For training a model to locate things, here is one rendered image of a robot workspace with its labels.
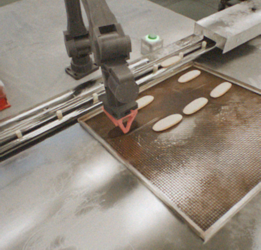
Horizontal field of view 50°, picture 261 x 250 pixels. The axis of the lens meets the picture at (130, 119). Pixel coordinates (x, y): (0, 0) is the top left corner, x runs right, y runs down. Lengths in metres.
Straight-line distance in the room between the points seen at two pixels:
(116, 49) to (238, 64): 0.74
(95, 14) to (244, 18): 0.88
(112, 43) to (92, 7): 0.10
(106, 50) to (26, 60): 0.71
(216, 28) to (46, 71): 0.74
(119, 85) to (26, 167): 0.34
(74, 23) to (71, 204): 0.62
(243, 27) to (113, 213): 1.00
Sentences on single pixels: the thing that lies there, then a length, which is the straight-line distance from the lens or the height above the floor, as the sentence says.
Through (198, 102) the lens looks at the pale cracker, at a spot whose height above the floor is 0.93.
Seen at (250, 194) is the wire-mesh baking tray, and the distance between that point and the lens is 0.66.
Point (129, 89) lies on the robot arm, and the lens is 0.62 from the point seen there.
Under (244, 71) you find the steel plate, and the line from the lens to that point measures 1.25.
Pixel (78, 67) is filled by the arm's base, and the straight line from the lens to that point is 1.13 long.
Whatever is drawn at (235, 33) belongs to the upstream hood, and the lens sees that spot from 1.29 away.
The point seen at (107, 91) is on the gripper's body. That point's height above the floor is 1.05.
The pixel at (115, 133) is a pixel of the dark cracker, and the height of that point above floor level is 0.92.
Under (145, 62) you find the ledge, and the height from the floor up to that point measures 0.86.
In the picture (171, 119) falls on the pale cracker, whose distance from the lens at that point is 0.81.
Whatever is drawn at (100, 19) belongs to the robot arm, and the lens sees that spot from 0.68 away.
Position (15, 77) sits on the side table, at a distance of 1.22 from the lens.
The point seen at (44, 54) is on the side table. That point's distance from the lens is 1.32.
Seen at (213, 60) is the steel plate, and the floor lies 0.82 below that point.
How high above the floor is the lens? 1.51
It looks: 46 degrees down
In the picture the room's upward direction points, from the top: straight up
